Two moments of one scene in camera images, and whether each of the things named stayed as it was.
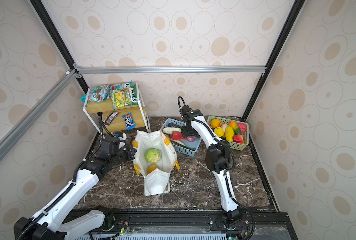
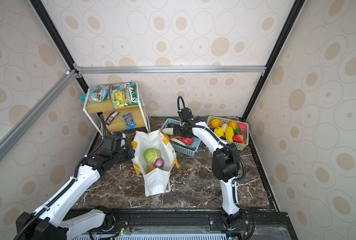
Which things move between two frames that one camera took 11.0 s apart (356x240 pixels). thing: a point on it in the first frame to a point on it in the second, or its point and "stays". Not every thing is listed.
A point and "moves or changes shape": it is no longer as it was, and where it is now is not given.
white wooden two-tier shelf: (106, 118) stays
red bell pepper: (177, 135) moves or changes shape
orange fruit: (215, 123) stays
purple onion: (191, 138) to (159, 163)
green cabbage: (152, 155) stays
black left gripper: (131, 154) stays
